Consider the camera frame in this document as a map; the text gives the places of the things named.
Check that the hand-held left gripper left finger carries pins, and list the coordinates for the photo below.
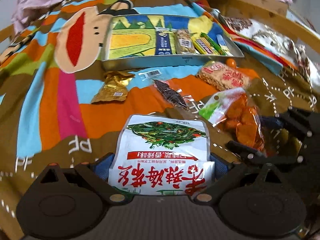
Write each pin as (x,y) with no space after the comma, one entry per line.
(102,167)

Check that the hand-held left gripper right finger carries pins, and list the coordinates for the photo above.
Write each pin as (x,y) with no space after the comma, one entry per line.
(219,168)

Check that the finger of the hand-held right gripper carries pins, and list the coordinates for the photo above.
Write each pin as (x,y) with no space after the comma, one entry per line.
(250,155)
(295,121)

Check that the orange snack bag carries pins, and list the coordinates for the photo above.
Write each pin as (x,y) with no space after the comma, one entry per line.
(245,120)

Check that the white seaweed snack packet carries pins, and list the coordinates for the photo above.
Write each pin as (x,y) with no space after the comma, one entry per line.
(162,150)

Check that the gold foil snack packet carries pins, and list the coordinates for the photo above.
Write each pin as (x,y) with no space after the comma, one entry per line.
(112,90)

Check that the rice cracker packet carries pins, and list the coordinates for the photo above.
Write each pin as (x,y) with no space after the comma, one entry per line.
(222,76)

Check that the clear packet dark dried snack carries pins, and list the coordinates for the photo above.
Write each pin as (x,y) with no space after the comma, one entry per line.
(170,95)

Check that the green candy stick pack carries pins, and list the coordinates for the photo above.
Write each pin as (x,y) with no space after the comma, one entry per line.
(222,50)

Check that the metal tray with drawing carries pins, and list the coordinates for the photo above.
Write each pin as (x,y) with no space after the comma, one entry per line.
(130,42)

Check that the granola bar with barcode label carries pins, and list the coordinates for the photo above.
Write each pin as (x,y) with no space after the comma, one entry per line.
(185,42)

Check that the blue snack bar packet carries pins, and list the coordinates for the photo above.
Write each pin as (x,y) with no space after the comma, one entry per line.
(163,43)

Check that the colourful printed blanket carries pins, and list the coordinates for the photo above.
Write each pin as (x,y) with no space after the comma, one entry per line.
(50,105)

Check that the floral satin quilt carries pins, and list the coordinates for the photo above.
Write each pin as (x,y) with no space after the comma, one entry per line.
(270,42)

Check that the small orange fruit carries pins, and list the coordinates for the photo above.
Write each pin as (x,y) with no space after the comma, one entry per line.
(230,62)

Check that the pink bed sheet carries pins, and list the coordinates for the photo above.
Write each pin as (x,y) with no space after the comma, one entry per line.
(37,0)

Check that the wooden bed rail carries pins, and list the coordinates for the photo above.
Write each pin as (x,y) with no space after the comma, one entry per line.
(257,7)

